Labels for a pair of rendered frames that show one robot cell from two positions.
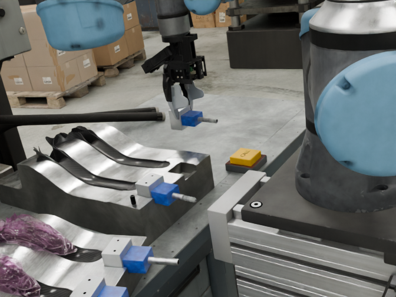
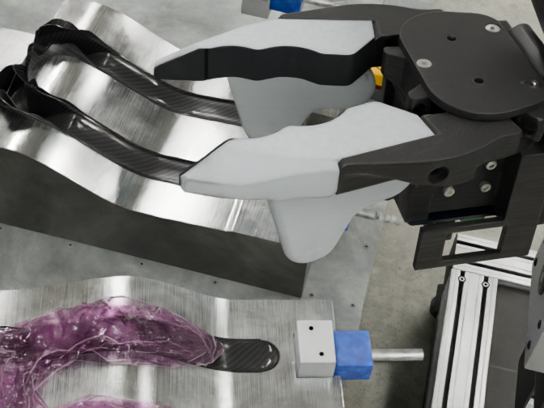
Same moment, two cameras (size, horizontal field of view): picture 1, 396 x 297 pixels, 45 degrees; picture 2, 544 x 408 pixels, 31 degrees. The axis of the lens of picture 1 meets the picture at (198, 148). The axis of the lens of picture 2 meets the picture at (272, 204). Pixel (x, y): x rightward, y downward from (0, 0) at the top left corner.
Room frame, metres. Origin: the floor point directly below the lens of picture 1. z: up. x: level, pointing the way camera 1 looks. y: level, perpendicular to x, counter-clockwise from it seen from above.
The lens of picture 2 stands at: (0.27, 0.48, 1.72)
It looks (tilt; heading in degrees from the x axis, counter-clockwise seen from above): 50 degrees down; 332
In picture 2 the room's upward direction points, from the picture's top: 7 degrees clockwise
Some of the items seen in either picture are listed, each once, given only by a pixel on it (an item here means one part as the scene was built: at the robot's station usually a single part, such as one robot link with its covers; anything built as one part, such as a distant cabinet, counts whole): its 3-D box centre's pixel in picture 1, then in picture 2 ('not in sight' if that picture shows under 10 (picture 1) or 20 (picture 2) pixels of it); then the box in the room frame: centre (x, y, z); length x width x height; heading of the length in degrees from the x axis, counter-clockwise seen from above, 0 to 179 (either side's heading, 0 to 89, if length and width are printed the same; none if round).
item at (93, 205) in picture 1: (98, 171); (126, 128); (1.08, 0.25, 0.87); 0.50 x 0.26 x 0.14; 53
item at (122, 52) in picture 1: (84, 39); not in sight; (6.13, 1.19, 0.37); 1.20 x 0.82 x 0.74; 65
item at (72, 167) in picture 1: (95, 156); (135, 107); (1.06, 0.25, 0.92); 0.35 x 0.16 x 0.09; 53
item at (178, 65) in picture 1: (181, 58); not in sight; (1.18, 0.01, 1.09); 0.09 x 0.08 x 0.12; 53
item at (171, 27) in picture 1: (175, 25); not in sight; (1.19, 0.01, 1.17); 0.08 x 0.08 x 0.05
